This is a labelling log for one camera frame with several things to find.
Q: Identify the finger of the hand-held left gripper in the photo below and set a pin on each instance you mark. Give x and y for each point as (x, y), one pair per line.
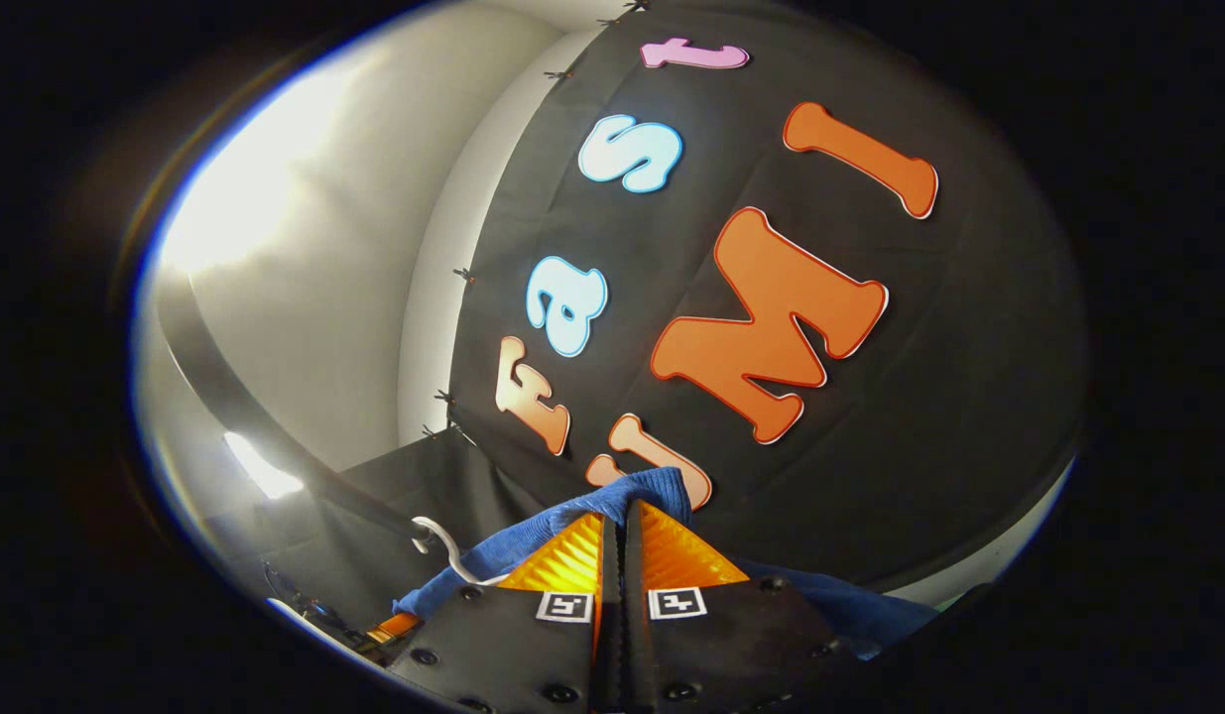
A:
(396, 627)

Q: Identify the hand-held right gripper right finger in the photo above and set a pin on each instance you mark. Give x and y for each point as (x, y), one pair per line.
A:
(731, 645)

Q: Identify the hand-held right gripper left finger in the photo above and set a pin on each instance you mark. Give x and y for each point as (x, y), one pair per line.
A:
(513, 645)

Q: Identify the white plastic hanger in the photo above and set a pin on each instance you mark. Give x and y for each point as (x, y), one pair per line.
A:
(455, 560)

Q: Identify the small ceiling light panel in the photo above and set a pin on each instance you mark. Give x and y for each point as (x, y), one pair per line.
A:
(265, 468)

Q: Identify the black backdrop cloth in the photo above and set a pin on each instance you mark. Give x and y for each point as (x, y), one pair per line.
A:
(919, 397)

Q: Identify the row of small black clips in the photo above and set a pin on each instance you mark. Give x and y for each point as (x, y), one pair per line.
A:
(463, 275)

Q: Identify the long ceiling light panel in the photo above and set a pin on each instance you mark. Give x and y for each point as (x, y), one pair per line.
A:
(235, 198)

